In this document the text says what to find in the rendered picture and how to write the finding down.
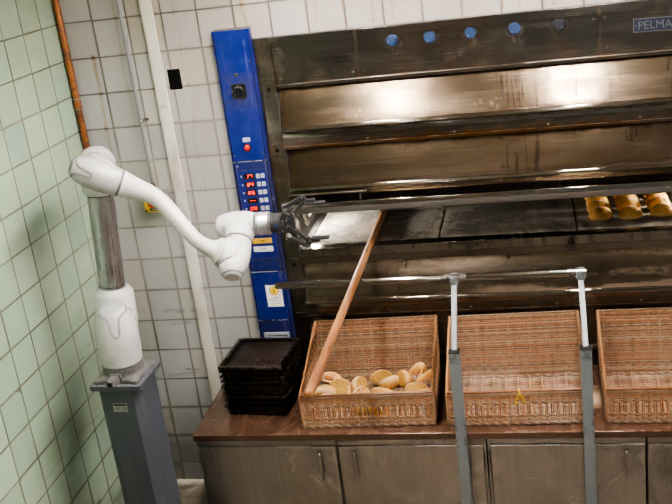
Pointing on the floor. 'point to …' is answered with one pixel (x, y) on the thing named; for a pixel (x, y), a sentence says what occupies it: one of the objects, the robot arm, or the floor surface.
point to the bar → (460, 360)
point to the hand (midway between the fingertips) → (324, 219)
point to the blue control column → (245, 109)
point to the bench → (428, 460)
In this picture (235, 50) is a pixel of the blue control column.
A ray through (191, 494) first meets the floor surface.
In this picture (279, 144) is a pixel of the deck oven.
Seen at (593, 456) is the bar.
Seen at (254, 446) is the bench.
